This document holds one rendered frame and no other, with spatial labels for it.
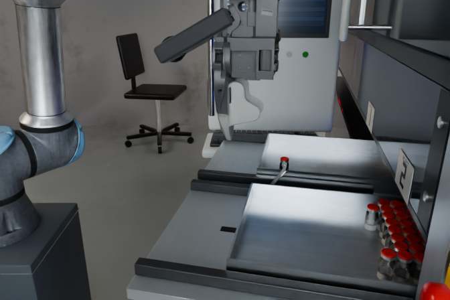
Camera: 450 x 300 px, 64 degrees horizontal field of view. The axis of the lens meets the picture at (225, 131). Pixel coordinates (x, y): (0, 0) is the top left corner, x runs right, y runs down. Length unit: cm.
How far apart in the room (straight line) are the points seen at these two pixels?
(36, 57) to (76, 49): 344
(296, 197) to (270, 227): 12
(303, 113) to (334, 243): 85
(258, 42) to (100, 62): 382
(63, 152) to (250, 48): 60
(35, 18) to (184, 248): 54
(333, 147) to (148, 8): 322
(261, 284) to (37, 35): 64
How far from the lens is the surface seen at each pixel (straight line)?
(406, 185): 63
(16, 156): 89
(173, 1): 403
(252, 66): 49
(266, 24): 49
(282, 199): 80
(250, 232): 69
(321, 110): 147
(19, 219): 93
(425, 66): 59
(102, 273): 207
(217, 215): 74
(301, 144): 110
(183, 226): 71
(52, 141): 92
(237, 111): 51
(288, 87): 143
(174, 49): 50
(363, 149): 112
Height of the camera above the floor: 127
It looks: 19 degrees down
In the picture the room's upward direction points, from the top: straight up
